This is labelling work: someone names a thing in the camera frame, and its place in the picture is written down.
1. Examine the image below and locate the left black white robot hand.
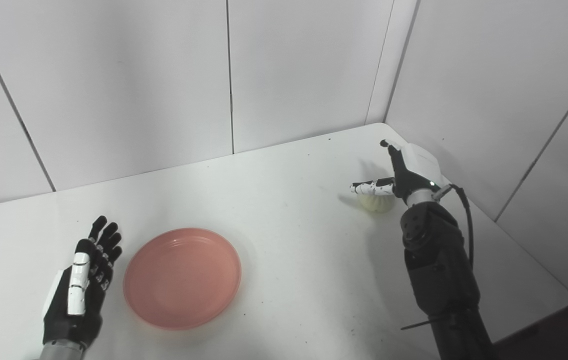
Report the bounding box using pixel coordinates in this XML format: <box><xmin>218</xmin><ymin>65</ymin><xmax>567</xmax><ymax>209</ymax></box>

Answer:
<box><xmin>42</xmin><ymin>216</ymin><xmax>123</xmax><ymax>349</ymax></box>

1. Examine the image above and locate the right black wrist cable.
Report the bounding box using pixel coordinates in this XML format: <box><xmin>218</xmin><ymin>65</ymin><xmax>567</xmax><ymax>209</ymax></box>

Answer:
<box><xmin>433</xmin><ymin>183</ymin><xmax>475</xmax><ymax>271</ymax></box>

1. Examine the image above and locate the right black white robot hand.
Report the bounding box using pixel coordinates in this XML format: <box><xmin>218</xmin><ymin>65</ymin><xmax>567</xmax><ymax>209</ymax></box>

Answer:
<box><xmin>349</xmin><ymin>139</ymin><xmax>450</xmax><ymax>207</ymax></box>

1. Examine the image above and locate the cream steamed bun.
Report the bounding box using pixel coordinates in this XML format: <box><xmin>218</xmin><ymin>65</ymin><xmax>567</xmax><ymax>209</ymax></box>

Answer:
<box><xmin>357</xmin><ymin>192</ymin><xmax>396</xmax><ymax>214</ymax></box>

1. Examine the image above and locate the pink round plate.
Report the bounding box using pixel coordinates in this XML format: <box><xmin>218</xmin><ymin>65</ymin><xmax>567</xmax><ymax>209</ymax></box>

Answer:
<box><xmin>123</xmin><ymin>228</ymin><xmax>243</xmax><ymax>331</ymax></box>

